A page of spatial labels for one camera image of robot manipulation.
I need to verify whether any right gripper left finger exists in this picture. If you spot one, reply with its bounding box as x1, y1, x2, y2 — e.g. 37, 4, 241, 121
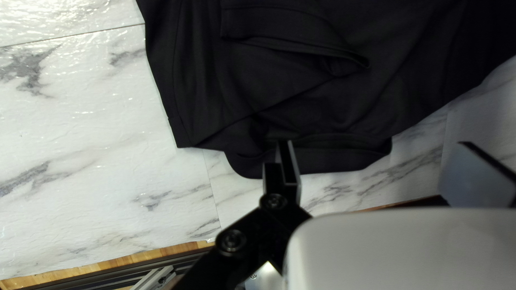
173, 140, 312, 290

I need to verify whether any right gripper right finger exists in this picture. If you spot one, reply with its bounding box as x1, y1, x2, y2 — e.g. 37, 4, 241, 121
439, 142, 516, 208

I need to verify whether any black t-shirt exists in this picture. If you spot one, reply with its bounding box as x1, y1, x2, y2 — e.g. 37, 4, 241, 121
135, 0, 516, 180

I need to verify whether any black frame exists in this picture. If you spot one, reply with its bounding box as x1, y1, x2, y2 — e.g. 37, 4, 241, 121
16, 246, 212, 290

